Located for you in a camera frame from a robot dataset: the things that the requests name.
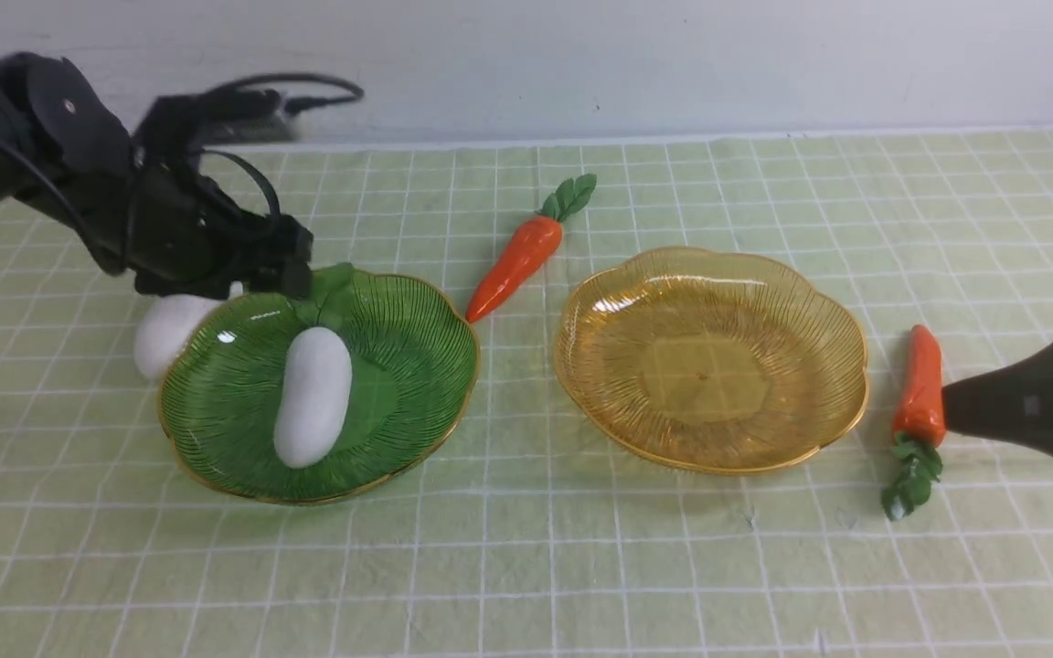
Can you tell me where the green checkered tablecloth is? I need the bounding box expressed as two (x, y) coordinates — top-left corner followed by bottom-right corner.
(0, 131), (1053, 657)

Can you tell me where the amber ribbed plastic plate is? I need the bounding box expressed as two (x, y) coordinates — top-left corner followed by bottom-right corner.
(553, 246), (870, 476)

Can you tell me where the black camera cable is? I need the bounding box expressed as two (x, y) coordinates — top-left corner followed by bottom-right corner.
(188, 73), (366, 220)

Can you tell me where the white radish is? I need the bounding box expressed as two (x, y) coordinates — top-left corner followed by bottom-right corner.
(272, 263), (356, 470)
(133, 294), (223, 385)

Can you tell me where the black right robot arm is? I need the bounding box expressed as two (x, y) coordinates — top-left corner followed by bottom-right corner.
(941, 342), (1053, 458)

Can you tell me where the orange carrot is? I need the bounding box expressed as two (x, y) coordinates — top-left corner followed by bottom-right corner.
(464, 174), (598, 324)
(880, 324), (947, 522)

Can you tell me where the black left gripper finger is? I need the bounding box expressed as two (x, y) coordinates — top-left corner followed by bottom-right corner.
(277, 260), (313, 300)

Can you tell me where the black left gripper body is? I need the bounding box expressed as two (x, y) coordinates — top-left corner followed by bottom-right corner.
(113, 96), (313, 300)

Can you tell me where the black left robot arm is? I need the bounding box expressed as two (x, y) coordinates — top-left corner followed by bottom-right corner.
(0, 51), (314, 301)

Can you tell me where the green ribbed plastic plate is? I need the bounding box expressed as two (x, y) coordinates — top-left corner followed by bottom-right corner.
(158, 263), (480, 505)

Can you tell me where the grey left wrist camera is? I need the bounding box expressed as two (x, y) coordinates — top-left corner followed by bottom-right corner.
(199, 89), (298, 145)

